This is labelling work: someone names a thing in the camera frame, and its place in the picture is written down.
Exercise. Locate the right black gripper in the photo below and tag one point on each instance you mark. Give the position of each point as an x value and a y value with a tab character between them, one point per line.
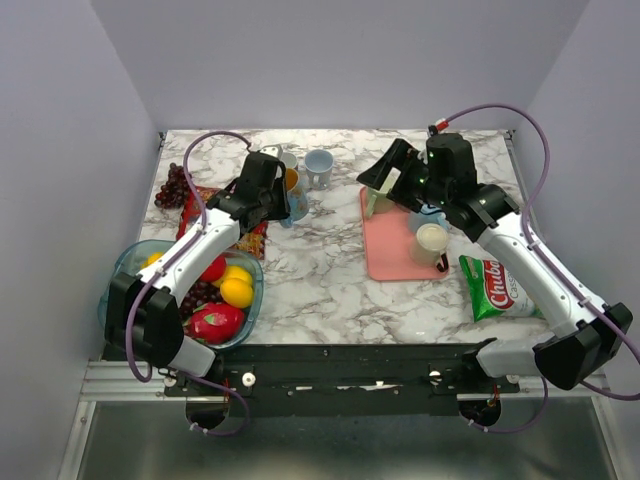
403	156

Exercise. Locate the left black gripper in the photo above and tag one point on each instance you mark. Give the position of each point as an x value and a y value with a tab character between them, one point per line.
283	210

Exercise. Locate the blue butterfly mug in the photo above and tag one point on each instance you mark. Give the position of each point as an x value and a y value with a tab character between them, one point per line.
297	198

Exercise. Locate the dark blue-grey mug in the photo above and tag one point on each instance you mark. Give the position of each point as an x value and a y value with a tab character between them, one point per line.
289	160

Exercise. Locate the light green mug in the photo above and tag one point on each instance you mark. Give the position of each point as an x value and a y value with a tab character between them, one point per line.
376	202

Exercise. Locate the grey-blue mug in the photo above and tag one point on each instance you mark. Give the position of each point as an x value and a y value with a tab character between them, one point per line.
318	166

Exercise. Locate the cream mug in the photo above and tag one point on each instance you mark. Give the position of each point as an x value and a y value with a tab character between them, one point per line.
429	247

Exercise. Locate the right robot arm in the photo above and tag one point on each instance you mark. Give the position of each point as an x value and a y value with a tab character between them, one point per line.
584	328

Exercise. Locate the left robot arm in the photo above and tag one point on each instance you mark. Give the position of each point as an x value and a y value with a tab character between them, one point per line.
227	216

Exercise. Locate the light blue faceted mug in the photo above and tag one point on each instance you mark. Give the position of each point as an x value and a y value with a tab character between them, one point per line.
427	215

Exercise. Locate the red candy bag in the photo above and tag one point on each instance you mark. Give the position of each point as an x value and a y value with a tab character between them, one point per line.
252	242

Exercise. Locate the yellow lemon upper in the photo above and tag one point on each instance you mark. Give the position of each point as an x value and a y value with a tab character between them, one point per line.
234	272

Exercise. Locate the yellow lemon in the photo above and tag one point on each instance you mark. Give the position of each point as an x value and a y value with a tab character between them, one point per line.
237	293
234	272

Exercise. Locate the red apple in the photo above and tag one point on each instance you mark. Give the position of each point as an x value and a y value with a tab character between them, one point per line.
215	270

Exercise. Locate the pink tray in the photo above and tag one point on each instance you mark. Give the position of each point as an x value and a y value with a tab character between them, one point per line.
387	240

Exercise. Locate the yellow lemon lower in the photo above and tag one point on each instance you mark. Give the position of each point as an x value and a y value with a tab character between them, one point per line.
237	293

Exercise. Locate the dark grapes on table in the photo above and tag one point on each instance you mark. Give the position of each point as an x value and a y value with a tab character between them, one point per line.
174	192

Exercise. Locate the purple grapes in bowl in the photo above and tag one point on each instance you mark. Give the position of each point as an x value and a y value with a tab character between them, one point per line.
199	294

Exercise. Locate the red dragon fruit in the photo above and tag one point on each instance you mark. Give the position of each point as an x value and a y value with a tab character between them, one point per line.
214	323

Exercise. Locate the orange fruit in bowl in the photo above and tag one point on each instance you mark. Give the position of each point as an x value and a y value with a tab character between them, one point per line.
152	259

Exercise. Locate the teal plastic fruit bowl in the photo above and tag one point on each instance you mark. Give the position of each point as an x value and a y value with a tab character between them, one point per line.
252	305

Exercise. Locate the green cassava chips bag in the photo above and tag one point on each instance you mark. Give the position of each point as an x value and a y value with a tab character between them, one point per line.
494	291

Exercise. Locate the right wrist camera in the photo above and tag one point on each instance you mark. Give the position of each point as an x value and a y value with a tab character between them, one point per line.
437	127

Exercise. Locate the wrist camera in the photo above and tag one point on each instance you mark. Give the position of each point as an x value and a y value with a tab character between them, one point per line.
437	127
274	150

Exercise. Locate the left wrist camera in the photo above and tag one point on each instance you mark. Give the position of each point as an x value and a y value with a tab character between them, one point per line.
274	150

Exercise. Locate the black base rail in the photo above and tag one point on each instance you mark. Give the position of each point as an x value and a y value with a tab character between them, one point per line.
341	380

